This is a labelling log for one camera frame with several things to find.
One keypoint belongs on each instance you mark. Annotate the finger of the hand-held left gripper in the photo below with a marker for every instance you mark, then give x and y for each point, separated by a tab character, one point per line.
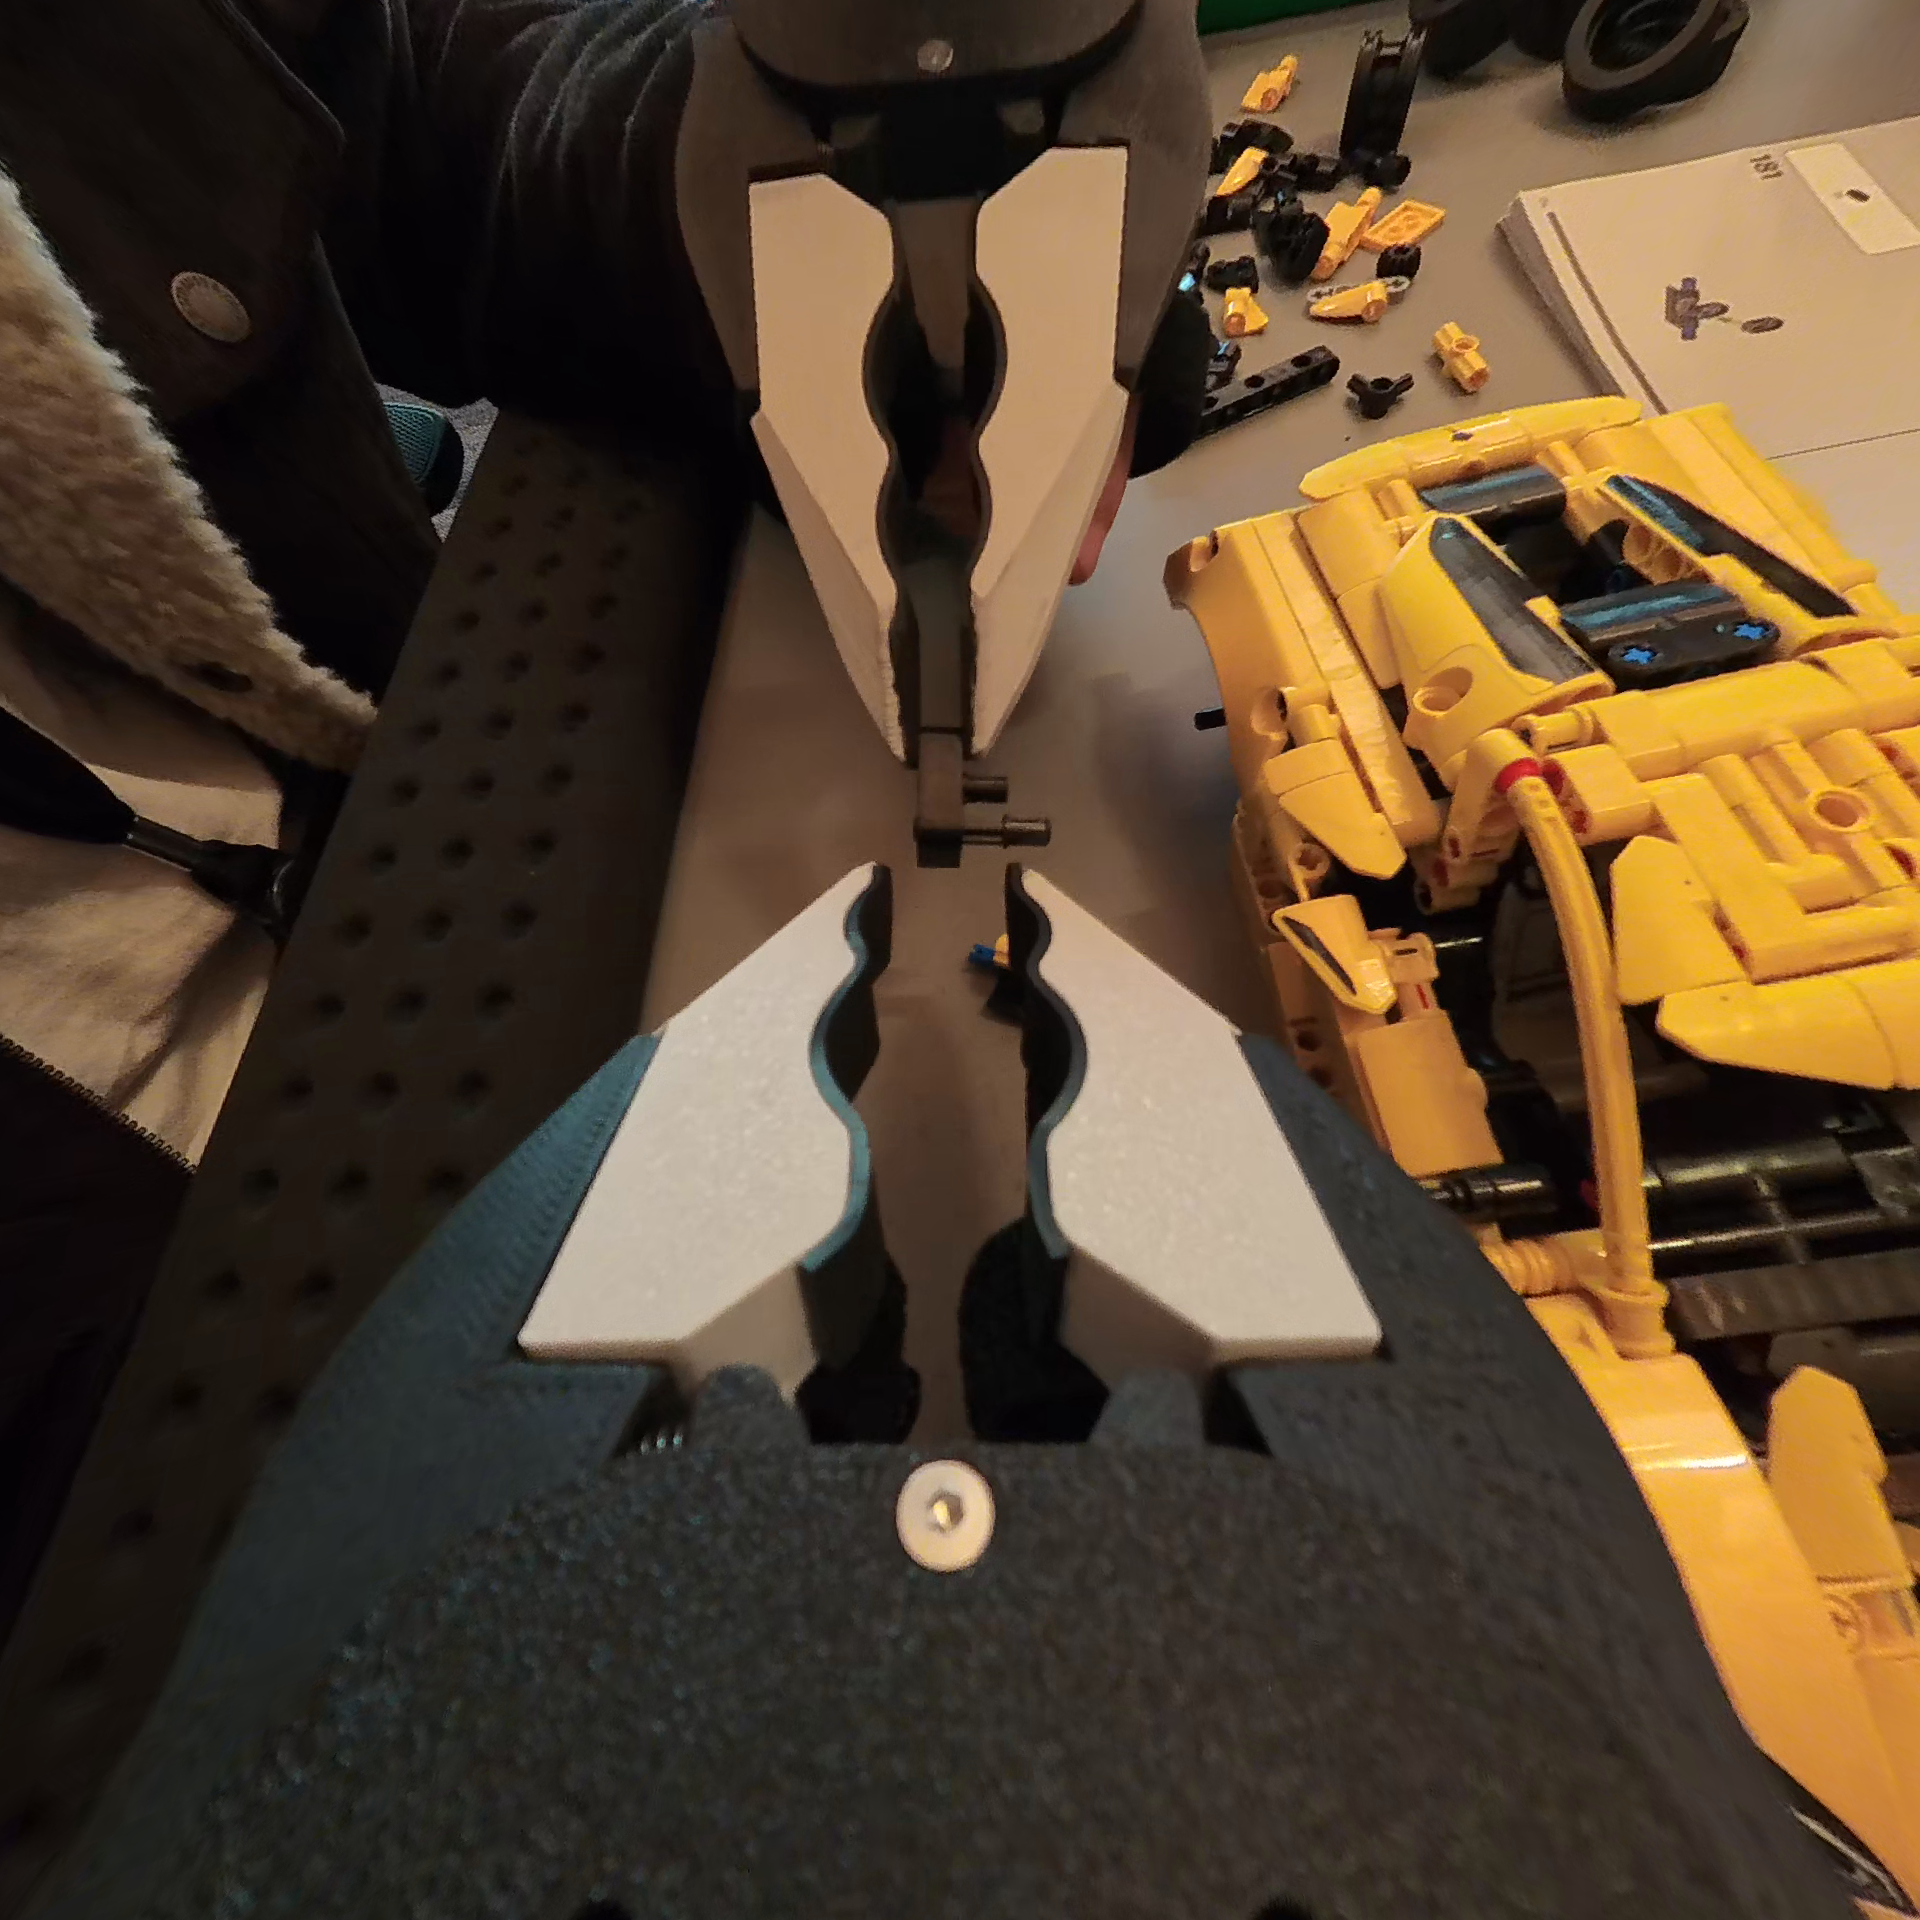
820	376
1059	376

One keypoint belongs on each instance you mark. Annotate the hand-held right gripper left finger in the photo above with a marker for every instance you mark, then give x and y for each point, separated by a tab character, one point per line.
704	1184

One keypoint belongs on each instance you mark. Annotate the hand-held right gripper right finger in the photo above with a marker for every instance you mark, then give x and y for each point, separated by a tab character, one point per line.
1184	1184

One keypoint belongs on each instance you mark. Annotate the yellow and black brick subassembly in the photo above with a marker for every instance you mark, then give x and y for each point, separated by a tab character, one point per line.
991	954

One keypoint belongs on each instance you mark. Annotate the black brick connector with pins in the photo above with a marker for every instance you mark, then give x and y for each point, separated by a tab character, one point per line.
942	810

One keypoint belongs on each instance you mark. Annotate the person's left forearm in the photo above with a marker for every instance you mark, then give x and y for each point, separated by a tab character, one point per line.
570	180

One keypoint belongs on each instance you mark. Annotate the person's left hand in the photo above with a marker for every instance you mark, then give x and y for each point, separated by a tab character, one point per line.
1095	532

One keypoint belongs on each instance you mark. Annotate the black brick beam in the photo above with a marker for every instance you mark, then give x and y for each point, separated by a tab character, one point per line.
1276	382

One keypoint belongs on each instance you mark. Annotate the black three-way brick connector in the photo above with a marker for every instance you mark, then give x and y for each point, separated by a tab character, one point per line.
1382	393

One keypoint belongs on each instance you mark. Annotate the black toy wheel rim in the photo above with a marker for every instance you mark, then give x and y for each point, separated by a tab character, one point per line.
1382	106

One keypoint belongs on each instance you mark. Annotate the pile of small brick parts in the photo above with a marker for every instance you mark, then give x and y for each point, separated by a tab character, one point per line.
1365	222

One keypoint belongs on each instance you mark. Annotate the black dimpled foam mat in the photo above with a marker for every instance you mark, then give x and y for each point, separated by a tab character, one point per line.
452	900

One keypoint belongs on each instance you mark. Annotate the teal shoe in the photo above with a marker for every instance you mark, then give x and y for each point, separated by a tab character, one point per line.
423	450

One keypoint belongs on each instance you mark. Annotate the yellow brick connector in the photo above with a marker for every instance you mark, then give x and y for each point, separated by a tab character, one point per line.
1459	356

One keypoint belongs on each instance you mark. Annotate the black rubber toy tyre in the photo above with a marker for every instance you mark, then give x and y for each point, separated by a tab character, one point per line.
1589	76
1464	37

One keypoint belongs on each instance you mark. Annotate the yellow toy brick car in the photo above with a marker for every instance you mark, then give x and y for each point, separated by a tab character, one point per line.
1725	840

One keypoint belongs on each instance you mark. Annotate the open instruction booklet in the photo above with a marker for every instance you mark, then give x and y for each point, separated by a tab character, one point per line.
1800	376

